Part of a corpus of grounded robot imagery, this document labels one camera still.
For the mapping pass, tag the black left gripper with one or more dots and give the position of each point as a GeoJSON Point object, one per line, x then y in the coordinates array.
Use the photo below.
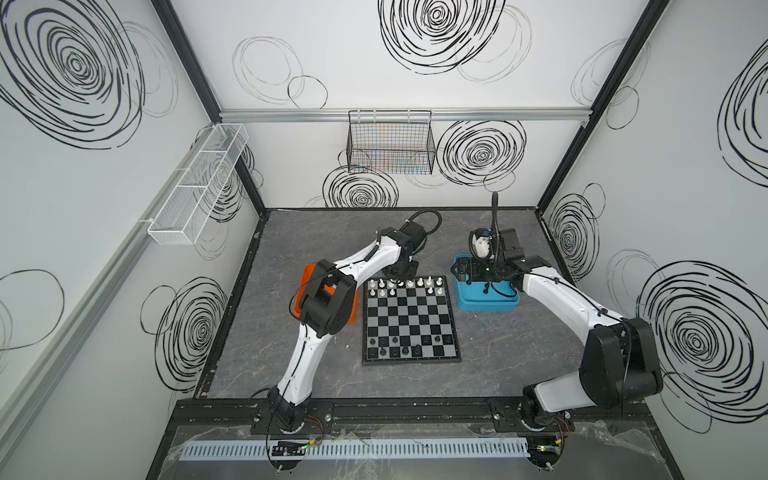
{"type": "Point", "coordinates": [405, 268]}

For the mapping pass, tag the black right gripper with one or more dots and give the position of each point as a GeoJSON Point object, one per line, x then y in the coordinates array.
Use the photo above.
{"type": "Point", "coordinates": [488, 279]}

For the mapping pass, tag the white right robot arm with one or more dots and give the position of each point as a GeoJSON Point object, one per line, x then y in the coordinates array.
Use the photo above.
{"type": "Point", "coordinates": [619, 363]}

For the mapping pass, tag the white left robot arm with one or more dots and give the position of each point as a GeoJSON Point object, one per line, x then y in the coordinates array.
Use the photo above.
{"type": "Point", "coordinates": [326, 305]}

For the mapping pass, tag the blue plastic tray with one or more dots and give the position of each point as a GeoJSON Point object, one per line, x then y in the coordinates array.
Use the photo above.
{"type": "Point", "coordinates": [476, 288]}

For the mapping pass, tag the black and white chessboard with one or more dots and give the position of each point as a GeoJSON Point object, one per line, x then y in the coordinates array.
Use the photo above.
{"type": "Point", "coordinates": [409, 321]}

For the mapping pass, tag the white mesh shelf basket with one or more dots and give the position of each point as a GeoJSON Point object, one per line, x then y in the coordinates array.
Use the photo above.
{"type": "Point", "coordinates": [191, 203]}

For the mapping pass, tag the black wire basket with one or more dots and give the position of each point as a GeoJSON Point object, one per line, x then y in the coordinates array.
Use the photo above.
{"type": "Point", "coordinates": [391, 147]}

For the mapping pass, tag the aluminium wall rail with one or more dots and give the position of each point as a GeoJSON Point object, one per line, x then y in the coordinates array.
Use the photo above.
{"type": "Point", "coordinates": [581, 114]}

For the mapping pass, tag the black right frame post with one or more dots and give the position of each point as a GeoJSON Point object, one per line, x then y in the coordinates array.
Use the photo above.
{"type": "Point", "coordinates": [626, 59]}

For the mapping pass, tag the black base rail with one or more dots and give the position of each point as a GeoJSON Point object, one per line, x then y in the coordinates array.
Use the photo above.
{"type": "Point", "coordinates": [327, 416]}

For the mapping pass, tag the white slotted cable duct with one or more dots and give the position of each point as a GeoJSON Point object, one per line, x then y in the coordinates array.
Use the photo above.
{"type": "Point", "coordinates": [348, 449]}

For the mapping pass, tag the black vertical frame post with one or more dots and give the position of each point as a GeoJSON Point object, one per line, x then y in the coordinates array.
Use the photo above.
{"type": "Point", "coordinates": [185, 52]}

